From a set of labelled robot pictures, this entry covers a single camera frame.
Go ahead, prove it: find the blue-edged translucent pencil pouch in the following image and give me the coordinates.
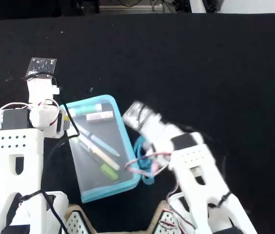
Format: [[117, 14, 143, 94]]
[[59, 94, 156, 204]]

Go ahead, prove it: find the blue pen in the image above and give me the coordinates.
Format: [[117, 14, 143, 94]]
[[78, 126, 120, 157]]

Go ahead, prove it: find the cream pen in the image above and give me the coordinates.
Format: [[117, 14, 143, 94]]
[[76, 136, 120, 171]]

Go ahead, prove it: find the green glue stick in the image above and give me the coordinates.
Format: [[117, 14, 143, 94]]
[[69, 103, 103, 116]]

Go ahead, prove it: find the green highlighter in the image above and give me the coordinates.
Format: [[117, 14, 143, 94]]
[[99, 163, 119, 181]]

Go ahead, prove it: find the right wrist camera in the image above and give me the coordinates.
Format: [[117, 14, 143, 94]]
[[122, 101, 156, 131]]

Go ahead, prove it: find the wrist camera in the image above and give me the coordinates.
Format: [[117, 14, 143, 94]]
[[122, 101, 156, 131], [26, 57, 58, 79]]

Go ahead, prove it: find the black cable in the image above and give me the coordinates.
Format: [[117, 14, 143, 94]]
[[39, 103, 81, 234]]

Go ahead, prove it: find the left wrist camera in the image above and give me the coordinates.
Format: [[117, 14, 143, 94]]
[[26, 57, 58, 79]]

